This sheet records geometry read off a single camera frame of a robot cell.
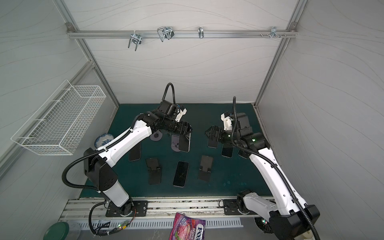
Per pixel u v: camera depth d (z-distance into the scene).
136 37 0.78
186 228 0.66
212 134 0.63
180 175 0.83
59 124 0.69
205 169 0.81
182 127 0.69
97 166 0.42
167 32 0.77
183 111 0.73
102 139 0.96
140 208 0.74
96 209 0.65
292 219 0.36
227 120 0.65
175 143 0.91
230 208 0.73
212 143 0.95
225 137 0.61
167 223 0.70
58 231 0.60
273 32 0.76
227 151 0.95
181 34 0.78
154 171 0.82
